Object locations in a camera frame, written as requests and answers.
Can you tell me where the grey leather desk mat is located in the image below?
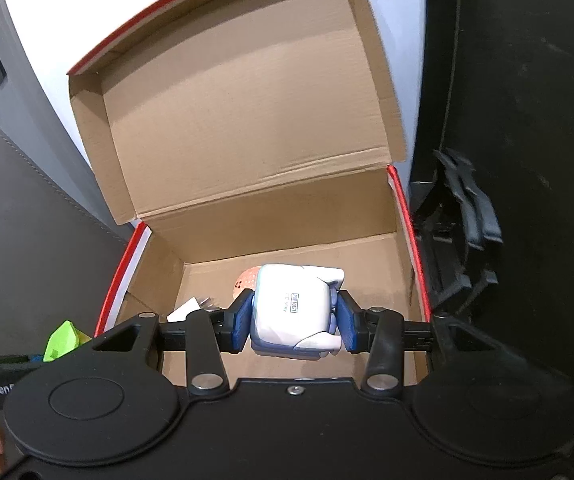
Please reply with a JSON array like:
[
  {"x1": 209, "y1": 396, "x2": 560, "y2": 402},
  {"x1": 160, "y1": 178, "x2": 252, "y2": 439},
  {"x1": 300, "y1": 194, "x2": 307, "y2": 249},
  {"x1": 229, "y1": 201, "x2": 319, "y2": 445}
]
[{"x1": 0, "y1": 107, "x2": 132, "y2": 361}]

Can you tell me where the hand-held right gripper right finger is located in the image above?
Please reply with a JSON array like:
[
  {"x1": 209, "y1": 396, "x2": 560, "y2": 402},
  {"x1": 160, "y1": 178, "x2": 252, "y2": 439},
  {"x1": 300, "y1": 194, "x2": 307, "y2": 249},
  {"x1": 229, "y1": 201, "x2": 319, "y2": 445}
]
[{"x1": 337, "y1": 291, "x2": 473, "y2": 392}]

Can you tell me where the black monitor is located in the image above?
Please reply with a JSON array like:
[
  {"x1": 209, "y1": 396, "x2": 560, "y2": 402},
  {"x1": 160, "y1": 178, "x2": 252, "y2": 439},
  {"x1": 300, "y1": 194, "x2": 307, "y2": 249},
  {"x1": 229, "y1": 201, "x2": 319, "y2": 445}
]
[{"x1": 409, "y1": 0, "x2": 574, "y2": 391}]

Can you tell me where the white wall charger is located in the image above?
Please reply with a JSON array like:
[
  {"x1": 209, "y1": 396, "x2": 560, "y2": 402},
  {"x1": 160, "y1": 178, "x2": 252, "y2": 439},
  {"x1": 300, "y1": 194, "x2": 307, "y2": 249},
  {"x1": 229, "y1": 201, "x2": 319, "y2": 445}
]
[{"x1": 167, "y1": 296, "x2": 218, "y2": 325}]

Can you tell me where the white and blue cube toy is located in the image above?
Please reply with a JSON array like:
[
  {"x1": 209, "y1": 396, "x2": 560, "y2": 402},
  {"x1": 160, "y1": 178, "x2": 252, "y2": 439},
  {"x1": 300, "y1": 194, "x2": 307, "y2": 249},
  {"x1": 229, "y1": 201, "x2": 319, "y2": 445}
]
[{"x1": 249, "y1": 263, "x2": 345, "y2": 361}]

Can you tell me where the red cardboard shoe box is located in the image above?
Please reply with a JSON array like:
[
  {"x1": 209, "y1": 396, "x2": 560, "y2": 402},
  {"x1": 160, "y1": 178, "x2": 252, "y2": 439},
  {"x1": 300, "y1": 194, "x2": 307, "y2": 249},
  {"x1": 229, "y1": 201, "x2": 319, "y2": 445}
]
[{"x1": 67, "y1": 0, "x2": 433, "y2": 386}]

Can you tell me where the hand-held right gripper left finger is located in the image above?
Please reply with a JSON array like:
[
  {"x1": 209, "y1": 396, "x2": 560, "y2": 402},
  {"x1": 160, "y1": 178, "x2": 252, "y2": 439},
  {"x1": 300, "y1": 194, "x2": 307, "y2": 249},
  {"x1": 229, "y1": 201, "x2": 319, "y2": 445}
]
[{"x1": 92, "y1": 292, "x2": 255, "y2": 396}]

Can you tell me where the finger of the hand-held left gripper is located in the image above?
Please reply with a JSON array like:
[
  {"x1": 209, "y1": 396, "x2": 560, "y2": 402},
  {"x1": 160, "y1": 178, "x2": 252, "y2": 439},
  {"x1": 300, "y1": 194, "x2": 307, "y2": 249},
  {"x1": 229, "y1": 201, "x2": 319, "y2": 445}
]
[{"x1": 0, "y1": 354, "x2": 48, "y2": 367}]

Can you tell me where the green hexagonal box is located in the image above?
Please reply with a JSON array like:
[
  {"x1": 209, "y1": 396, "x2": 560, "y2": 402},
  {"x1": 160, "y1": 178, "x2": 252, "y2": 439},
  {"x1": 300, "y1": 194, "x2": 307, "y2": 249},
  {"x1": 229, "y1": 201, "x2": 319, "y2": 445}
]
[{"x1": 43, "y1": 320, "x2": 92, "y2": 362}]

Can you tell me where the burger toy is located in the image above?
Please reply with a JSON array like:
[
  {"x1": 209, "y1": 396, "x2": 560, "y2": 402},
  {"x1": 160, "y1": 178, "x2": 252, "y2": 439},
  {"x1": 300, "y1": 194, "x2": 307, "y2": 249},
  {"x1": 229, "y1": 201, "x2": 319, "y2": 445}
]
[{"x1": 232, "y1": 266, "x2": 263, "y2": 293}]

